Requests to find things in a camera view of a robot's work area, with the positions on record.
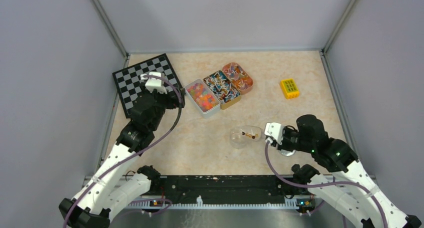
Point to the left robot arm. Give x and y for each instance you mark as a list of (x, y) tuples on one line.
[(126, 153)]

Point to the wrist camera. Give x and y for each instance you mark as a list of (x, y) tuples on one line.
[(152, 83), (274, 133)]

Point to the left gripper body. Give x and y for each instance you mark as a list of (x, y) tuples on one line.
[(164, 101)]

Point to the translucent plastic scoop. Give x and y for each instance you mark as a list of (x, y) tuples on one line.
[(253, 129)]

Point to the black white checkerboard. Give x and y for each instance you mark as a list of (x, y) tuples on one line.
[(128, 81)]

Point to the yellow green toy block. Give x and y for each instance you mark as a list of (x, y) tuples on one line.
[(289, 88)]

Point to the silver jar lid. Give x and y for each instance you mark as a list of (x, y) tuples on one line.
[(287, 153)]

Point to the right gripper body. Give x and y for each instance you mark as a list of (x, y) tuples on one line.
[(290, 140)]

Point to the gold lollipop tin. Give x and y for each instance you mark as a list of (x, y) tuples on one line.
[(223, 89)]

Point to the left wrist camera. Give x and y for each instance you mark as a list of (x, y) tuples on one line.
[(152, 83)]

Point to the clear plastic jar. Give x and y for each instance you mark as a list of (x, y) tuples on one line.
[(237, 138)]

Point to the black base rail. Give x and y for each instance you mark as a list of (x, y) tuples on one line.
[(152, 191)]

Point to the white candy tin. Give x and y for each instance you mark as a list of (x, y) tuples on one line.
[(203, 98)]

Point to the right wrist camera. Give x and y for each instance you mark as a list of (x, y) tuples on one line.
[(274, 133)]

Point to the pink lollipop tin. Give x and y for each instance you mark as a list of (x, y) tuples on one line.
[(238, 77)]

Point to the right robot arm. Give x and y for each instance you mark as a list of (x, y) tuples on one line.
[(353, 193)]

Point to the lollipops in scoop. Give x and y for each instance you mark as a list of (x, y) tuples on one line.
[(252, 136)]

